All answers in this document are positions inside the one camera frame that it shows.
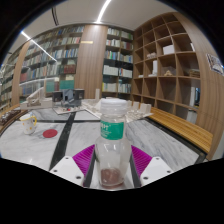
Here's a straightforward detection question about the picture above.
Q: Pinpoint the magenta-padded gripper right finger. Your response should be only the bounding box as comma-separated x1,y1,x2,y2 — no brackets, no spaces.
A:
129,144,174,188

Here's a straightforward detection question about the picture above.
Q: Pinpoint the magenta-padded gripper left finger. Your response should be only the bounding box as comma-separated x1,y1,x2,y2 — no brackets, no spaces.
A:
49,143,98,188

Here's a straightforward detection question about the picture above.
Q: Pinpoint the clear bottle with green label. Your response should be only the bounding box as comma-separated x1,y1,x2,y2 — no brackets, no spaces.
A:
94,98,133,191

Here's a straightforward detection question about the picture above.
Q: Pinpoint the flat round red coaster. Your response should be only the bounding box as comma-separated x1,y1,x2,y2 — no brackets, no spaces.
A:
42,128,59,139

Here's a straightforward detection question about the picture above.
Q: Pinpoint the wide white architectural model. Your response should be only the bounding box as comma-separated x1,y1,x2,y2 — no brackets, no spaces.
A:
81,88,154,123

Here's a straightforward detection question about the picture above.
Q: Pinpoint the curved wooden bench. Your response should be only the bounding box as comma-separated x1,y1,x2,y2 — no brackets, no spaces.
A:
148,107,214,155

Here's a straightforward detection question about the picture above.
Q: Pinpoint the dark grey architectural model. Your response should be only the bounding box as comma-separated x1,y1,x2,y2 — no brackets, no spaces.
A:
51,88,86,114

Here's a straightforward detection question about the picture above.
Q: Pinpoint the tall white architectural model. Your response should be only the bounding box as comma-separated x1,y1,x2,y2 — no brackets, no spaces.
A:
19,87,54,111

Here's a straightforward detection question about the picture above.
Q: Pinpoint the wooden cubby shelf unit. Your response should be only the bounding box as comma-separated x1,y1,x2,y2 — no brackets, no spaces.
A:
131,12,214,124

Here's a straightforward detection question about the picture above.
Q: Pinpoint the straight ceiling light strip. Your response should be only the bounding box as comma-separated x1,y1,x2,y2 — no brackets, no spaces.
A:
95,0,113,24

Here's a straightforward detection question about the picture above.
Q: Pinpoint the white mug with yellow handle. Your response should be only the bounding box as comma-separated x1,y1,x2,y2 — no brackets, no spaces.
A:
19,112,38,136

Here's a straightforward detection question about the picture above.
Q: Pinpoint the wooden bookshelf wall with books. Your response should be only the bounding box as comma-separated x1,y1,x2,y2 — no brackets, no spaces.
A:
0,23,135,108

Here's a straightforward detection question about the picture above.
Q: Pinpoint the framed wall picture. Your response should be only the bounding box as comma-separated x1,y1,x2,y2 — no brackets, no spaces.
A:
206,53,224,76

